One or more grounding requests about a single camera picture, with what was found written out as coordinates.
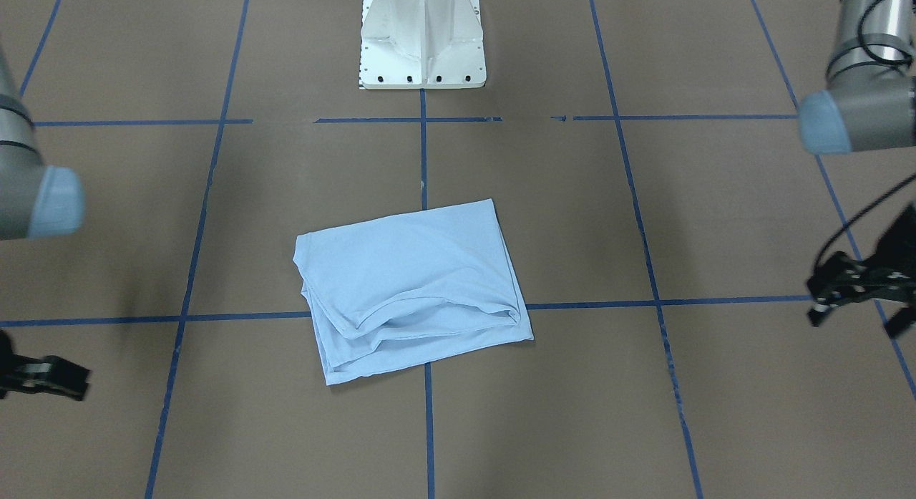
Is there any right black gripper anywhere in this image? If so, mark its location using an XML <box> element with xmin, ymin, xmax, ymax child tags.
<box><xmin>0</xmin><ymin>330</ymin><xmax>91</xmax><ymax>402</ymax></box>

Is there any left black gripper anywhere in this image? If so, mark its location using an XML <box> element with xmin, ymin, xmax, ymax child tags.
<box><xmin>806</xmin><ymin>203</ymin><xmax>915</xmax><ymax>339</ymax></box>

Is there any light blue t-shirt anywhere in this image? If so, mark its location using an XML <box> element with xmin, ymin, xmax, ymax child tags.
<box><xmin>293</xmin><ymin>199</ymin><xmax>535</xmax><ymax>386</ymax></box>

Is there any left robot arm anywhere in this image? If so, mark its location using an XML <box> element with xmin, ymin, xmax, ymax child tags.
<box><xmin>798</xmin><ymin>0</ymin><xmax>915</xmax><ymax>339</ymax></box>

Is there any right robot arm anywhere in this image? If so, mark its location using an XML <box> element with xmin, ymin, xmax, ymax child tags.
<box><xmin>1</xmin><ymin>56</ymin><xmax>89</xmax><ymax>402</ymax></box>

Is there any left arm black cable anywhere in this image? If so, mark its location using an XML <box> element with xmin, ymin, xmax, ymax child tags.
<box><xmin>816</xmin><ymin>0</ymin><xmax>916</xmax><ymax>271</ymax></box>

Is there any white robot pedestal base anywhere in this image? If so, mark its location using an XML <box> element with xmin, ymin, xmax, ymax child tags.
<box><xmin>358</xmin><ymin>0</ymin><xmax>487</xmax><ymax>90</ymax></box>

